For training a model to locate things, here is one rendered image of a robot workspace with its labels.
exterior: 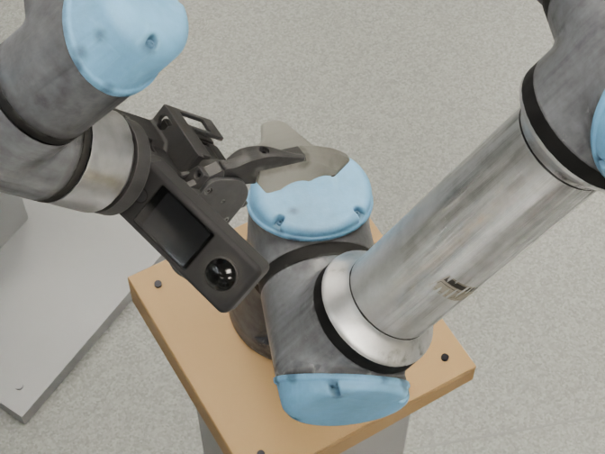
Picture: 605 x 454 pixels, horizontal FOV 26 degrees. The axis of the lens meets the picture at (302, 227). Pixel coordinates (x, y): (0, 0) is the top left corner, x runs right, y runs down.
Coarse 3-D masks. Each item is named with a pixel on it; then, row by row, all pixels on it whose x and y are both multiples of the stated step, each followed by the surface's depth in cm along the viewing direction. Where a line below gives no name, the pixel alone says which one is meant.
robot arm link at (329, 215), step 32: (352, 160) 125; (256, 192) 122; (288, 192) 121; (320, 192) 122; (352, 192) 122; (256, 224) 123; (288, 224) 119; (320, 224) 119; (352, 224) 120; (288, 256) 120; (320, 256) 119
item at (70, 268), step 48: (0, 240) 233; (48, 240) 236; (96, 240) 236; (144, 240) 236; (0, 288) 230; (48, 288) 231; (96, 288) 231; (0, 336) 225; (48, 336) 226; (96, 336) 228; (0, 384) 221; (48, 384) 221
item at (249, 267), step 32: (160, 160) 94; (160, 192) 93; (192, 192) 94; (160, 224) 93; (192, 224) 92; (224, 224) 93; (192, 256) 93; (224, 256) 92; (256, 256) 92; (224, 288) 92
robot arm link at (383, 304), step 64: (576, 0) 91; (576, 64) 90; (512, 128) 97; (576, 128) 90; (448, 192) 102; (512, 192) 97; (576, 192) 96; (384, 256) 108; (448, 256) 103; (512, 256) 103; (320, 320) 113; (384, 320) 110; (320, 384) 113; (384, 384) 113
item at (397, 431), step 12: (408, 420) 159; (204, 432) 175; (384, 432) 157; (396, 432) 160; (204, 444) 180; (216, 444) 170; (360, 444) 156; (372, 444) 158; (384, 444) 161; (396, 444) 163
